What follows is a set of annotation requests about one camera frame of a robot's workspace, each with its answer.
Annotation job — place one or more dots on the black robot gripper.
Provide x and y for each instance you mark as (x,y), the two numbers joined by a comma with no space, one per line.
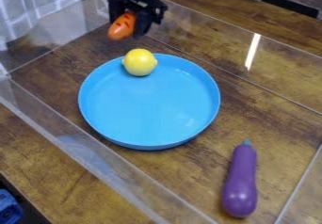
(148,11)

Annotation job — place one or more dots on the orange toy carrot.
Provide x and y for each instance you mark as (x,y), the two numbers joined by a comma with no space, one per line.
(123,26)

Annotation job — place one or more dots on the yellow toy lemon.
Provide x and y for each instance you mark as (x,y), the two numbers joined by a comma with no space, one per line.
(139,62)

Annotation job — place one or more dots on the white patterned curtain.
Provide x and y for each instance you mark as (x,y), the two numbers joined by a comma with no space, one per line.
(21,14)

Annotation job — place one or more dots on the blue round plate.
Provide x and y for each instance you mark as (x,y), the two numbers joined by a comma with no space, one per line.
(152,112)

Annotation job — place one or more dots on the purple toy eggplant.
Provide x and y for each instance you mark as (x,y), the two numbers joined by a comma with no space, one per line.
(239,195)

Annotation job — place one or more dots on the blue plastic object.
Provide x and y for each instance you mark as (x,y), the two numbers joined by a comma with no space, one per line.
(11,211)

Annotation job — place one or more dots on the clear acrylic tray enclosure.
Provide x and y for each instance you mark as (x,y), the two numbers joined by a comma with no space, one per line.
(260,51)

